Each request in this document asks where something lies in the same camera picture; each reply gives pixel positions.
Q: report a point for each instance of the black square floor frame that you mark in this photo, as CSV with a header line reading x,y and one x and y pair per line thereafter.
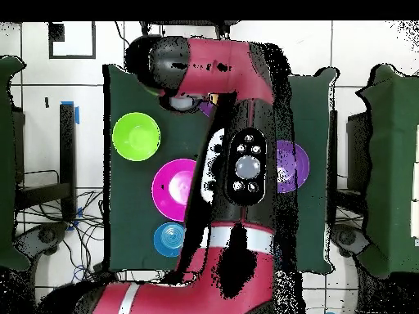
x,y
72,57

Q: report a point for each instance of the large pink plastic bowl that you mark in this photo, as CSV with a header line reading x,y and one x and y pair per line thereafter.
x,y
163,202

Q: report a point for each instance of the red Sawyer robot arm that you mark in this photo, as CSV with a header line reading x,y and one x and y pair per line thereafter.
x,y
229,65

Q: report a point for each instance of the green cloth covered side table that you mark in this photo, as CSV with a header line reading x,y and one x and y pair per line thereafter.
x,y
8,163
392,163

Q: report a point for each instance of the black power brick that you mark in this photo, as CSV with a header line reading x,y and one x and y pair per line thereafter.
x,y
100,270

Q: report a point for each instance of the green plastic bowl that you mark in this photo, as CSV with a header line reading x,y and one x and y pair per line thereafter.
x,y
136,136

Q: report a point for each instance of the grey pedestal foot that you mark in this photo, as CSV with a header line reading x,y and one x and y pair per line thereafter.
x,y
347,237
45,235

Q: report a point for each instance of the black metal post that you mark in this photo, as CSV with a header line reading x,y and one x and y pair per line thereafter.
x,y
333,163

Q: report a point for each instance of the purple plastic bowl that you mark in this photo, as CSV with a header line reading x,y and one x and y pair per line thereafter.
x,y
206,109
299,163

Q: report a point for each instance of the blue tape strip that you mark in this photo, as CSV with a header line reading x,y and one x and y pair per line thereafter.
x,y
77,116

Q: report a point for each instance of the stand with metal legs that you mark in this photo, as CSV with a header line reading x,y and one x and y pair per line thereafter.
x,y
226,27

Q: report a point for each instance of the light blue plastic bowl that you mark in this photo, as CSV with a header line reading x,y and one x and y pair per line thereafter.
x,y
168,239

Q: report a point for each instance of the dark green tablecloth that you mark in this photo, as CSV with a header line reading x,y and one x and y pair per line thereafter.
x,y
131,196

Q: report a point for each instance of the black metal frame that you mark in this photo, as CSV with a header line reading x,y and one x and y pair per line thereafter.
x,y
67,147

